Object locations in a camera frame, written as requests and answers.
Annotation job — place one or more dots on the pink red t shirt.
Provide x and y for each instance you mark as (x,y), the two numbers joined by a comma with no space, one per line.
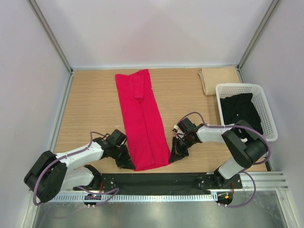
(143,124)

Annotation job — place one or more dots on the aluminium corner post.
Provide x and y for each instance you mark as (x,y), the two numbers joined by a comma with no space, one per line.
(259,31)
(41,18)

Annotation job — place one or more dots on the white slotted cable duct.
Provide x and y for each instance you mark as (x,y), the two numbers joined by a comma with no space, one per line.
(85,198)

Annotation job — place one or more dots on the aluminium frame rail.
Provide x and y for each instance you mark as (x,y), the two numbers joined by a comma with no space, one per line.
(262,180)

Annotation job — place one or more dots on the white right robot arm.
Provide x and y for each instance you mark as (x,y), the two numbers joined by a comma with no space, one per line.
(245,145)

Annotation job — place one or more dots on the right aluminium corner post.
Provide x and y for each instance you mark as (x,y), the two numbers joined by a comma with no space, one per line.
(259,31)

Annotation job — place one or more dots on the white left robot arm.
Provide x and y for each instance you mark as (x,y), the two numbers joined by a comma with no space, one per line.
(55,172)

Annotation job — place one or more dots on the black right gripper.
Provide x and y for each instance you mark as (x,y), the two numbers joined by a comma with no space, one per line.
(177,153)

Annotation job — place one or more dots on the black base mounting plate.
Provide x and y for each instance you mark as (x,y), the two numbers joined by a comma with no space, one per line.
(161,181)

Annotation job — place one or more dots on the folded beige t shirt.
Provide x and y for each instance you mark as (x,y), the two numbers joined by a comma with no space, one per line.
(211,77)

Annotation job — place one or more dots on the left aluminium corner post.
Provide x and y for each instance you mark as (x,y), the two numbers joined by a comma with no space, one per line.
(41,18)

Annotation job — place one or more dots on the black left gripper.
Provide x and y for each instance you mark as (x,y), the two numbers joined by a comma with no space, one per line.
(126,162)

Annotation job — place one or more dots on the white perforated plastic basket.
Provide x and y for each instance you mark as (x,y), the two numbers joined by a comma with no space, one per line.
(259,101)

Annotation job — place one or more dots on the black t shirt in basket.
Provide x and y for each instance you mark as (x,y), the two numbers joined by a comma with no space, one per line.
(239,107)

